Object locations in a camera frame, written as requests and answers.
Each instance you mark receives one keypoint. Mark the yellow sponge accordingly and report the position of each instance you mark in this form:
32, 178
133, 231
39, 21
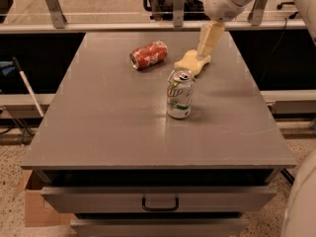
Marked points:
193, 62

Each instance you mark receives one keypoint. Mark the white stick with black grip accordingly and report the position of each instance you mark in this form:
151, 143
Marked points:
28, 86

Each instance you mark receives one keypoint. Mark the middle metal railing post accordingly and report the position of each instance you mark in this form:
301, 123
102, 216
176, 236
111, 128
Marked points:
178, 13

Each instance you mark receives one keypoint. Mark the grey cabinet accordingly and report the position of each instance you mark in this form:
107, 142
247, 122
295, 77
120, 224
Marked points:
107, 126

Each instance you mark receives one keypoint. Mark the green white 7up can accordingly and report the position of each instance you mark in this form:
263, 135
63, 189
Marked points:
181, 85

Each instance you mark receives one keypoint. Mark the grey drawer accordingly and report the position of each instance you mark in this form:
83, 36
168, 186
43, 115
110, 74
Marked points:
192, 227
128, 199

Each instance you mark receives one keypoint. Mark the red coke can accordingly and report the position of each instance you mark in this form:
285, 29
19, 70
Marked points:
148, 55

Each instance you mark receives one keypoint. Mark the grey upper drawer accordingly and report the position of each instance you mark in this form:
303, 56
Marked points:
128, 199

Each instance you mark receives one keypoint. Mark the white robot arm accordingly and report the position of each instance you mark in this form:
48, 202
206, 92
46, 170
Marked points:
283, 62

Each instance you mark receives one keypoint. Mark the black drawer handle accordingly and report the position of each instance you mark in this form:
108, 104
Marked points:
151, 205

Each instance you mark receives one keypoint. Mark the brown cardboard box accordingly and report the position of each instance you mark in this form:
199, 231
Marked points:
38, 212

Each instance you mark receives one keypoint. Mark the right metal railing post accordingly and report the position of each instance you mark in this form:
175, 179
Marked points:
257, 13

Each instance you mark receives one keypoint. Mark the black office chair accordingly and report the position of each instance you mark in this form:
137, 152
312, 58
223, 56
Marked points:
162, 10

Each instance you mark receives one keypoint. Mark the metal railing post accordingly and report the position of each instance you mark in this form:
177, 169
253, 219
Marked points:
257, 13
57, 17
178, 13

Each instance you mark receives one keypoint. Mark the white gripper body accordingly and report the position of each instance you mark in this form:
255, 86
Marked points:
219, 4

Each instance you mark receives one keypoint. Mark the grey lower drawer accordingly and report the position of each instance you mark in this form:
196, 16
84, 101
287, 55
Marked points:
192, 227

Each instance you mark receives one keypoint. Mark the left metal railing post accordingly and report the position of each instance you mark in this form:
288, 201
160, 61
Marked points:
57, 17

